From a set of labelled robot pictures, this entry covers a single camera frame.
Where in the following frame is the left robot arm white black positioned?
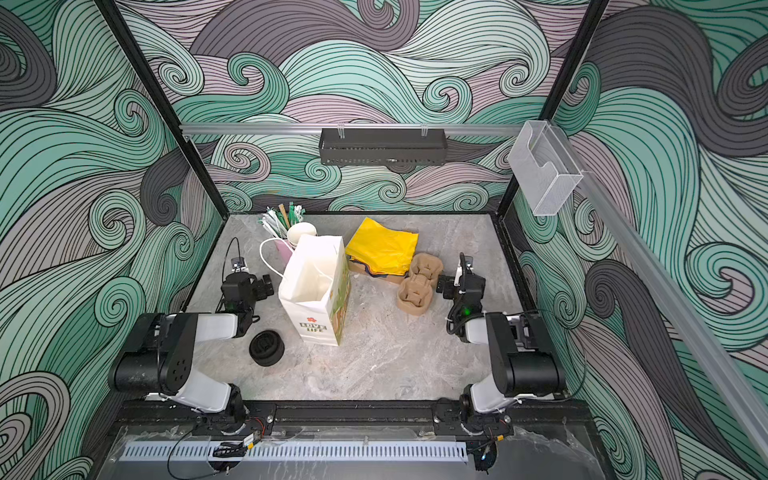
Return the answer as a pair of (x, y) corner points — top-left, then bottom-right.
(108, 271), (274, 421)

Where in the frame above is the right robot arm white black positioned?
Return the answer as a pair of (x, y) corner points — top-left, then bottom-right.
(436, 270), (566, 420)

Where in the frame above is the brown pulp cup carrier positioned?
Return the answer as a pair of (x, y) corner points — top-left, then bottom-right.
(396, 253), (444, 316)

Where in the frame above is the stack of black cup lids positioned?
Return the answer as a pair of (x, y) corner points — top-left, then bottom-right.
(248, 330), (285, 367)

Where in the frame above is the white paper gift bag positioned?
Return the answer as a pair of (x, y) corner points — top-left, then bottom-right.
(278, 236), (351, 346)

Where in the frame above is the pink holder with straws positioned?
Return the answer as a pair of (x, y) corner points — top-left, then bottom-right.
(259, 202), (305, 264)

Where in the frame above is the stack of green paper cups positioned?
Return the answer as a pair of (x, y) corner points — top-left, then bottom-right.
(287, 222), (317, 247)

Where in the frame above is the yellow napkin stack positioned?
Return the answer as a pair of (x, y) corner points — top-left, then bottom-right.
(346, 217), (419, 276)

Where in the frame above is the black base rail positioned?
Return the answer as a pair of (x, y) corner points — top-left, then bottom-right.
(116, 399), (592, 435)

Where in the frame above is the clear acrylic wall holder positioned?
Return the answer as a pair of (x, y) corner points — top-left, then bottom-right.
(507, 120), (583, 217)

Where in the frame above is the black wall tray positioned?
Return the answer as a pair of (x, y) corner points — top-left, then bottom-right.
(319, 128), (448, 167)

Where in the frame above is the white slotted cable duct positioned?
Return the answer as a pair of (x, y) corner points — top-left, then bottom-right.
(118, 441), (469, 463)

